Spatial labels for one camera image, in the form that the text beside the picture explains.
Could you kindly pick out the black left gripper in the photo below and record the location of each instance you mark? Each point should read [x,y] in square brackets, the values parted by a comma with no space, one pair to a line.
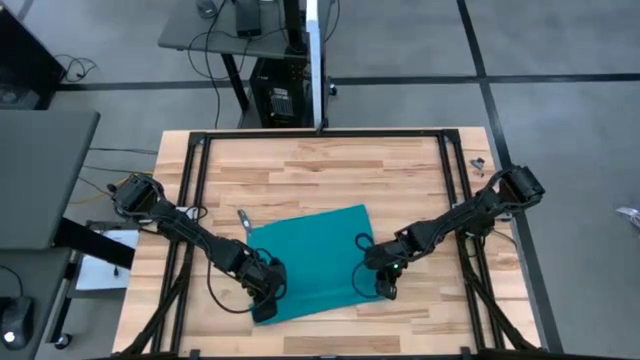
[265,280]

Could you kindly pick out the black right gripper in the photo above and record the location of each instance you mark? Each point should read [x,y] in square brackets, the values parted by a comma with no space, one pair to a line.
[387,257]

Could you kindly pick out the teal towel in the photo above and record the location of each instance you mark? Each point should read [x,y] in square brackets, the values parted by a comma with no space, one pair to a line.
[320,260]

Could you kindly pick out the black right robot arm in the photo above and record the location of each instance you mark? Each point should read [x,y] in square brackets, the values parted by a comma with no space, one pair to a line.
[465,215]

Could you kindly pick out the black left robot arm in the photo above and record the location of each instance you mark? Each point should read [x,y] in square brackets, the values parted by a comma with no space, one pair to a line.
[190,232]

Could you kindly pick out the white panel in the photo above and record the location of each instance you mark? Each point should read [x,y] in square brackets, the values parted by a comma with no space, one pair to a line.
[100,275]

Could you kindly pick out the black caster wheel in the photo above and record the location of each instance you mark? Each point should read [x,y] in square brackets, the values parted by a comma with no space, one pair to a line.
[63,341]
[332,90]

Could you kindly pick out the black computer tower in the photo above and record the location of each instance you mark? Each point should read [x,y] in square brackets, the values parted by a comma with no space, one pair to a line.
[265,90]

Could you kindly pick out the black mouse with light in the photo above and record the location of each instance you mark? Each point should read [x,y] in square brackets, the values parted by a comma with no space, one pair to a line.
[17,320]

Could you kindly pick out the large grey desk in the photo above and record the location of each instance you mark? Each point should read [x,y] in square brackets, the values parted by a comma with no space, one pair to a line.
[40,175]

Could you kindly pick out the black monitor pole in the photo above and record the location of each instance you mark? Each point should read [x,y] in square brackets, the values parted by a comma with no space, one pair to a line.
[295,25]

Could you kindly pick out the grey standing desk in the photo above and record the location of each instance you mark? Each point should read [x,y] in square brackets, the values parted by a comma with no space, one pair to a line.
[180,35]

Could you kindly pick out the black power adapter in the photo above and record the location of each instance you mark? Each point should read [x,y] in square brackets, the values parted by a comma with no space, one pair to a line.
[248,20]

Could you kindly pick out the grey computer mouse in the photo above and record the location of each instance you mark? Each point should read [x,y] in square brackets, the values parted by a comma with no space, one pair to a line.
[206,7]

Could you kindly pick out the black cabinet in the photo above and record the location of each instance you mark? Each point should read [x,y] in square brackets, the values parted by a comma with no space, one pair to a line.
[20,55]

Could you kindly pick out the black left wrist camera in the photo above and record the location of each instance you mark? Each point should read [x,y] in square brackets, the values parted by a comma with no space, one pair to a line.
[274,272]

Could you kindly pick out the black aluminium table frame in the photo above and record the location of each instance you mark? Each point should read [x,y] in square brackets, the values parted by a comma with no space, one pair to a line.
[250,134]

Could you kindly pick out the white vertical post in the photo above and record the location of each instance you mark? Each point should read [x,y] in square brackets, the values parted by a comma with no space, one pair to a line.
[315,75]

